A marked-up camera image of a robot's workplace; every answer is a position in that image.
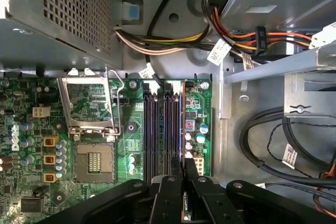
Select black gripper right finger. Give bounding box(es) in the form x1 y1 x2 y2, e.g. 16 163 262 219
185 157 336 224

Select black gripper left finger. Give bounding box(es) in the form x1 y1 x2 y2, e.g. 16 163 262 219
36 157 184 224

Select CPU socket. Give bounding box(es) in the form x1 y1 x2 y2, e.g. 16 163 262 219
74 142 117 185

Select green motherboard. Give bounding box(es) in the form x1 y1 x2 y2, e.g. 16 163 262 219
0 76 213 224

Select metal socket cover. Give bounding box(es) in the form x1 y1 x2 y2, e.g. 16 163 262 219
56 67 118 137

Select blue white case clip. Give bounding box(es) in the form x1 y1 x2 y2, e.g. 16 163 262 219
121 0 144 22

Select black internal data cable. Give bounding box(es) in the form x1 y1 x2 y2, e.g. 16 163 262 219
239 107 336 191

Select wire locking lever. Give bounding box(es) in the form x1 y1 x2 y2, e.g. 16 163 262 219
106 69 125 136

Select thin orange wire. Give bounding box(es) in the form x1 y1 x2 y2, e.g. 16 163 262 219
313 170 336 216

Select beige yellow wire bundle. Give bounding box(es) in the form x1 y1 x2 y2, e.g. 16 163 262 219
114 24 211 57

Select red yellow black power wires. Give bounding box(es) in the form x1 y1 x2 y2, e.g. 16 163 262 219
201 0 313 57

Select thin black sleeved cable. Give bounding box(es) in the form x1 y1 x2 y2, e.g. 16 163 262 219
145 0 185 89

